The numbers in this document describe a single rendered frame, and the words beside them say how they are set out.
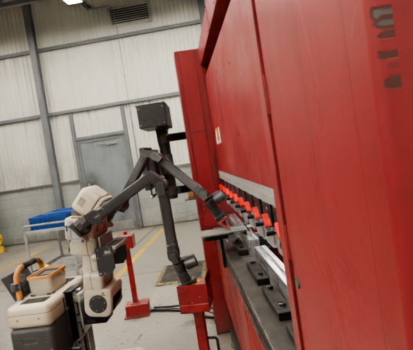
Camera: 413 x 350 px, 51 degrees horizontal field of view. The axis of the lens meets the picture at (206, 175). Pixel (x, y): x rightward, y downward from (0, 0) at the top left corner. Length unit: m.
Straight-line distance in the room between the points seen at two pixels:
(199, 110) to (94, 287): 1.62
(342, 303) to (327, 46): 0.16
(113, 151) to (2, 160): 2.66
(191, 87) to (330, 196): 3.22
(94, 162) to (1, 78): 2.88
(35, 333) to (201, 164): 1.71
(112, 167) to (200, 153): 6.62
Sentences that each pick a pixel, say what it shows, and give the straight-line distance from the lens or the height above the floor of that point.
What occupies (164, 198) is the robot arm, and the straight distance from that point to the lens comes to 2.25.
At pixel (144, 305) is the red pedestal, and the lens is 4.40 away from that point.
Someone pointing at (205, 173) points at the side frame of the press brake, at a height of 1.32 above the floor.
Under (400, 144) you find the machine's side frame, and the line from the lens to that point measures 0.20.
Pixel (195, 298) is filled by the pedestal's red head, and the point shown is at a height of 0.74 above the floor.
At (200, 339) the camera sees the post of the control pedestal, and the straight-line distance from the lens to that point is 2.50.
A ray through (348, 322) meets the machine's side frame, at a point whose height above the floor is 1.36.
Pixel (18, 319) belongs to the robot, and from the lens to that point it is 2.64.
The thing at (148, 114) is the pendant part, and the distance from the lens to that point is 3.61.
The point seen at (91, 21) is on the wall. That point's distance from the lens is 10.49.
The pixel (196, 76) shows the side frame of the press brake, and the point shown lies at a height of 2.09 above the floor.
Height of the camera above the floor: 1.48
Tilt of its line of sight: 3 degrees down
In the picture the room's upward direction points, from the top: 9 degrees counter-clockwise
